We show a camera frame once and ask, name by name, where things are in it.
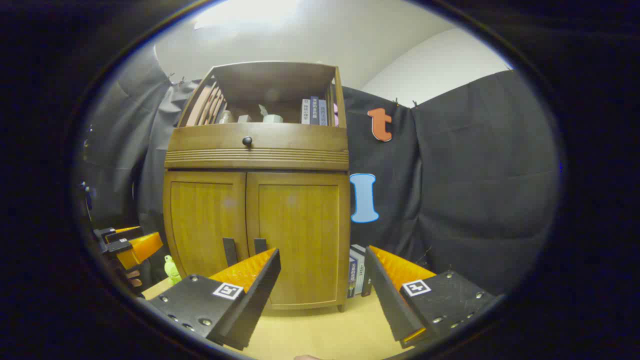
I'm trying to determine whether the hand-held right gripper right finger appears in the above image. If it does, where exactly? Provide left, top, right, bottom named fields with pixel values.
left=363, top=245, right=496, bottom=349

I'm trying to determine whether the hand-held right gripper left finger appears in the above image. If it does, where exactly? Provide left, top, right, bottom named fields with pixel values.
left=148, top=247, right=282, bottom=352

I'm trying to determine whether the wooden cabinet door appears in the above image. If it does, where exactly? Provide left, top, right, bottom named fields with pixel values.
left=164, top=171, right=249, bottom=280
left=246, top=172, right=350, bottom=307

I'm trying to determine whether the wooden double-door shoe cabinet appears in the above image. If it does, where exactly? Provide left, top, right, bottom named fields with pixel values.
left=163, top=61, right=351, bottom=312

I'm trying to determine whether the grey spine standing book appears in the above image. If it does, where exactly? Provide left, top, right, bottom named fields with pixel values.
left=350, top=248, right=366, bottom=296

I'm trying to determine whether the green toy figure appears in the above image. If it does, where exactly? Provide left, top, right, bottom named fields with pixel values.
left=164, top=255, right=182, bottom=286

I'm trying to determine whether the blue spine standing book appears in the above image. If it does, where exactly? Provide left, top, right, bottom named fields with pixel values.
left=348, top=256, right=359, bottom=299

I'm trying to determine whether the black spine standing book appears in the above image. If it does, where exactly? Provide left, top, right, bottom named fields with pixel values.
left=352, top=244, right=374, bottom=297

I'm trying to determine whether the black backdrop cloth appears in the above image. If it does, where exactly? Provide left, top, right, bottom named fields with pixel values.
left=75, top=47, right=561, bottom=296

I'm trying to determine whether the row of leaning pale books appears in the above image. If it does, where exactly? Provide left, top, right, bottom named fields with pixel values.
left=185, top=82, right=227, bottom=126

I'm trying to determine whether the wooden drawer with black knob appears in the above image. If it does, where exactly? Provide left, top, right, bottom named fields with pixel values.
left=167, top=123, right=349, bottom=151

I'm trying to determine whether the pale green tissue box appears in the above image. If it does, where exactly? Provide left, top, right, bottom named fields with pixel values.
left=258, top=104, right=284, bottom=124

